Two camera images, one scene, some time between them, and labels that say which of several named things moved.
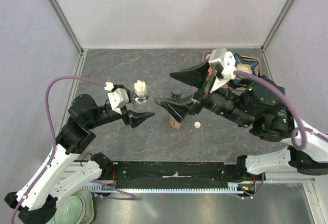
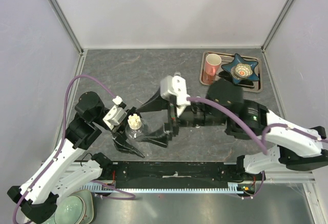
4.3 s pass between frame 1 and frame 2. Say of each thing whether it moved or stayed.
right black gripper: moved
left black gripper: moved
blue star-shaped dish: stayed
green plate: stayed
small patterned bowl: stayed
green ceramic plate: stayed
